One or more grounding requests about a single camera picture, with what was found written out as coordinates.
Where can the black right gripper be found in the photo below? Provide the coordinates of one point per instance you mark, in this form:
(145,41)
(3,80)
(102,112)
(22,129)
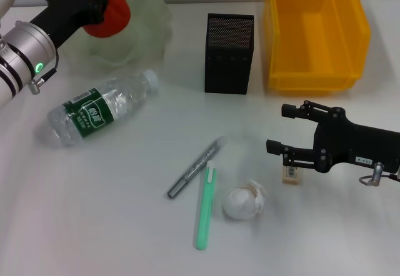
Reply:
(359,145)

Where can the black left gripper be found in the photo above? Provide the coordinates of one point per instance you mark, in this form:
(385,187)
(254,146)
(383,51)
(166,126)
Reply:
(65,13)

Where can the red-orange fruit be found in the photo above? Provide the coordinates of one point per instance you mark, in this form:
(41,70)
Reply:
(117,13)

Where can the white paper ball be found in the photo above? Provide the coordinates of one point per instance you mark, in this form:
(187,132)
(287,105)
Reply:
(239,204)

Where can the clear green-label water bottle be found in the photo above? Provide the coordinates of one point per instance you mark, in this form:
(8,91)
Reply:
(103,101)

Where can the mint green pen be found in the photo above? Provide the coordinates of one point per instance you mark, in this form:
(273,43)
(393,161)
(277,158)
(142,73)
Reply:
(204,207)

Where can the beige eraser with barcode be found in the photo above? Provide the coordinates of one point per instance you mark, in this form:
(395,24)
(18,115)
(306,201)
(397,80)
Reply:
(293,177)

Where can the pale green glass fruit plate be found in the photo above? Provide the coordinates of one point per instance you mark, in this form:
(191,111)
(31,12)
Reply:
(143,38)

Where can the black mesh pen holder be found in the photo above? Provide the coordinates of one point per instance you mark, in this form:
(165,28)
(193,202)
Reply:
(229,70)

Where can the grey marker pen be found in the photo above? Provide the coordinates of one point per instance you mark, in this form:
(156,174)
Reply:
(197,166)

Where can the yellow plastic bin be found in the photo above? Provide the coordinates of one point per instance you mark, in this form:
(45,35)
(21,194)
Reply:
(312,79)

